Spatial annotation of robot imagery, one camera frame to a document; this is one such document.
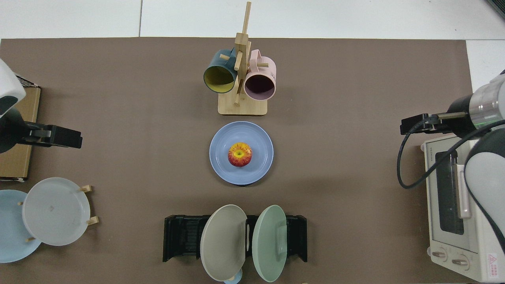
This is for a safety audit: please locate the small blue round thing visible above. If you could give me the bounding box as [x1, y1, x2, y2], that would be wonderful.
[224, 268, 243, 284]

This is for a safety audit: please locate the red yellow apple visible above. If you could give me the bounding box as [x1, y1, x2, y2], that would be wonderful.
[228, 142, 253, 167]

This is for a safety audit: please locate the wooden cup stand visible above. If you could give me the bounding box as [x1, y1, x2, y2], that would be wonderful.
[218, 1, 268, 116]

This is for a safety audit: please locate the pale grey plate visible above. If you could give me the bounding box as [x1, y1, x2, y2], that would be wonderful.
[22, 177, 91, 247]

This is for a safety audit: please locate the beige grey plate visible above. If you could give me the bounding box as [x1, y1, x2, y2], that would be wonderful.
[200, 204, 248, 282]

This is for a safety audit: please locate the black dish rack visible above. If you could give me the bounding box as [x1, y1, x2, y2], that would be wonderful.
[163, 214, 308, 263]

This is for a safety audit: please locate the pale toaster oven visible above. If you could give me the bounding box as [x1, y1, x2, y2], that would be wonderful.
[420, 134, 505, 282]

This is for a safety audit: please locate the wooden plate stand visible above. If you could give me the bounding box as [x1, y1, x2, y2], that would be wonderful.
[18, 185, 99, 242]

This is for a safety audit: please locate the dark teal cup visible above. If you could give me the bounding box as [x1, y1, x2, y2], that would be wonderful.
[203, 48, 238, 94]

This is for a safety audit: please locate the dark grey panel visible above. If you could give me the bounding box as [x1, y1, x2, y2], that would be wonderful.
[486, 0, 505, 20]

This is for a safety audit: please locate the pale green plate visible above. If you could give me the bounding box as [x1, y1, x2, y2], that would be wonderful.
[252, 204, 288, 283]

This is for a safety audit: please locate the wire basket with wooden floor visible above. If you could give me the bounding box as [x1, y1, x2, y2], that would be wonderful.
[0, 77, 41, 182]

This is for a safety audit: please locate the light blue plate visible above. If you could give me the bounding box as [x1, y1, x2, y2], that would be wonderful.
[0, 189, 42, 263]

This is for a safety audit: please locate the brown table cloth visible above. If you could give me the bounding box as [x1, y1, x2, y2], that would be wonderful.
[0, 37, 476, 284]

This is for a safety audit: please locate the pink cup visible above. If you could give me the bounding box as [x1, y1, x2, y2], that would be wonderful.
[243, 49, 277, 101]

